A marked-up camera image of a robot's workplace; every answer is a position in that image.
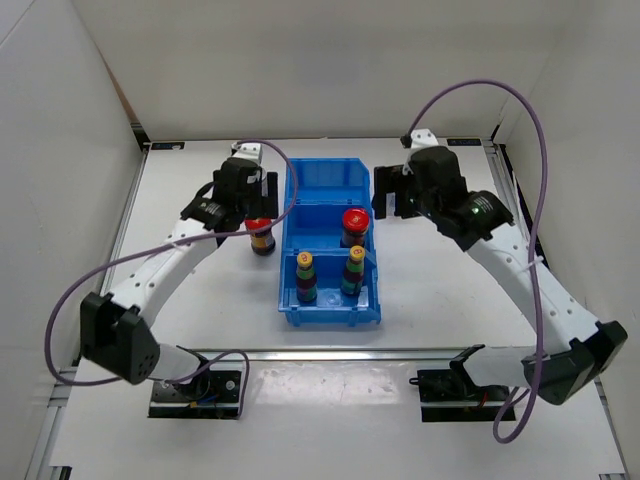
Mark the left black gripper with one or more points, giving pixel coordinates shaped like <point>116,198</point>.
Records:
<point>264,207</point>

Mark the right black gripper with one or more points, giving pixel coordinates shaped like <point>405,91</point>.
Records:
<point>390,180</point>

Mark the red-lidded sauce jar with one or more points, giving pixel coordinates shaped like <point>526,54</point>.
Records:
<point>261,237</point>
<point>355,223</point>

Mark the yellow-capped sauce bottle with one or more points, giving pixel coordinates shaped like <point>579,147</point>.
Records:
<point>306,279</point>
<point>353,273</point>

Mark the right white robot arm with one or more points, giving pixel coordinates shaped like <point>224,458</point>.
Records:
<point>572,347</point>

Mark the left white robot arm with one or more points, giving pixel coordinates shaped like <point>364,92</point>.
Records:
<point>116,327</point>

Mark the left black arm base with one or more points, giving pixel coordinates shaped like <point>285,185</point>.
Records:
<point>218,393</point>

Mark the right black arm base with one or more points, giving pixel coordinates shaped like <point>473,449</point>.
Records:
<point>449,396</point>

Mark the blue three-compartment plastic bin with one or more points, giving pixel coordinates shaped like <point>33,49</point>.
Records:
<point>325,190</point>

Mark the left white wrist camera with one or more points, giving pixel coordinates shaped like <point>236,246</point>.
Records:
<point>251,151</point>

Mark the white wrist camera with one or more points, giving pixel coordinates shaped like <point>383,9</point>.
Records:
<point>419,138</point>
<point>251,151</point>

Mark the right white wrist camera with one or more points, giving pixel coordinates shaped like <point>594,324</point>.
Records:
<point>419,138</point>

